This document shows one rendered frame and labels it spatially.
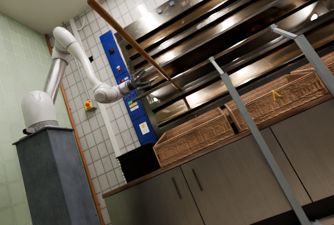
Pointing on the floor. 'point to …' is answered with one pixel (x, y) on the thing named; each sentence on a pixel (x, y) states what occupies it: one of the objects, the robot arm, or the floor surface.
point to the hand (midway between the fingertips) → (152, 73)
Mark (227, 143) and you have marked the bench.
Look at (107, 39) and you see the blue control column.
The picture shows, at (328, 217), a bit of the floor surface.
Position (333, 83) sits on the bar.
